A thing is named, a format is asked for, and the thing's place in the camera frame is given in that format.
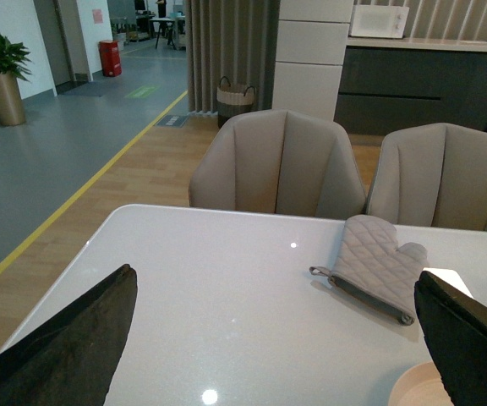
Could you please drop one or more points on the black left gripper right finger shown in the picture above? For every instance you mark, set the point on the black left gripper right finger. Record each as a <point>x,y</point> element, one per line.
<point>455,333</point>

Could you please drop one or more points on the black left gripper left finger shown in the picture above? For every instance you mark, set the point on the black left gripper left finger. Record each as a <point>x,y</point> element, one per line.
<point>71,358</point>

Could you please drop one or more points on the beige round plate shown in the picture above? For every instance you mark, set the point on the beige round plate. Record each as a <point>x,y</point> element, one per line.
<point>420,385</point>

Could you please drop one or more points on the grey quilted oven mitt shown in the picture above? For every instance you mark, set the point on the grey quilted oven mitt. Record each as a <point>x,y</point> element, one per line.
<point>370,264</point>

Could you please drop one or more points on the beige upholstered chair right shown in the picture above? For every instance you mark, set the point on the beige upholstered chair right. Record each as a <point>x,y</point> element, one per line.
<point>433,175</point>

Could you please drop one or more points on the beige upholstered chair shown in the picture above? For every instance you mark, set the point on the beige upholstered chair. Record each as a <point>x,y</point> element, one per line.
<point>279,162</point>
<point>433,175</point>

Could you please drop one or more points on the beige upholstered chair left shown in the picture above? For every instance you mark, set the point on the beige upholstered chair left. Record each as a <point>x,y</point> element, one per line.
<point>279,162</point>

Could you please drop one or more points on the grey floor mat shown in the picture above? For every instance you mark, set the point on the grey floor mat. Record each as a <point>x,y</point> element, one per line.
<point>172,121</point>

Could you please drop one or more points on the dark grey kitchen cabinet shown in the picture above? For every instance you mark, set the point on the dark grey kitchen cabinet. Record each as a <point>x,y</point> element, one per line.
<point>384,89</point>

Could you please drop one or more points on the potted green plant gold pot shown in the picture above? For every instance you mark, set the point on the potted green plant gold pot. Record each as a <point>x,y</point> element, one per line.
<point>13,67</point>

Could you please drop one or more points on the white microwave oven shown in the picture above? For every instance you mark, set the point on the white microwave oven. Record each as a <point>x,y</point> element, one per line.
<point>377,21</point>

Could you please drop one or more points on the white tall cabinet column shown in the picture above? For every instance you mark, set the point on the white tall cabinet column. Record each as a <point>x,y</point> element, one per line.
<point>310,49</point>

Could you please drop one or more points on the beige pleated curtain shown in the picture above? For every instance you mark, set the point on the beige pleated curtain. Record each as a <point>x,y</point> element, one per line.
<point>236,39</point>

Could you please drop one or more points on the woven laundry basket with handles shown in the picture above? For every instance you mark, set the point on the woven laundry basket with handles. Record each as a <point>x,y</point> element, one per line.
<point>233,100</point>

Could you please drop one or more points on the pink wall notice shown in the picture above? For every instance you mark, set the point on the pink wall notice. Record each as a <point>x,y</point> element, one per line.
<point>97,16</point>

